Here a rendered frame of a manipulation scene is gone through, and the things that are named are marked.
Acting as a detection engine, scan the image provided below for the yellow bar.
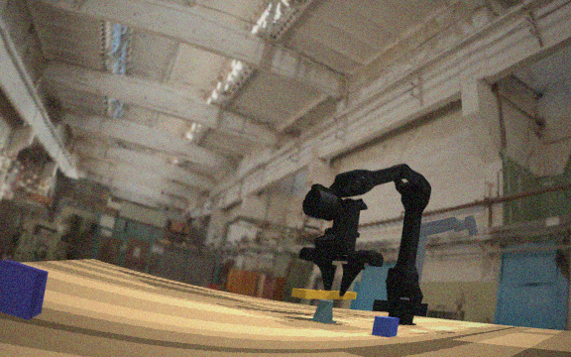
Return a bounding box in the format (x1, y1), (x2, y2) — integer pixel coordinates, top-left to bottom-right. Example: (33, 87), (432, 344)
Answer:
(291, 288), (356, 299)

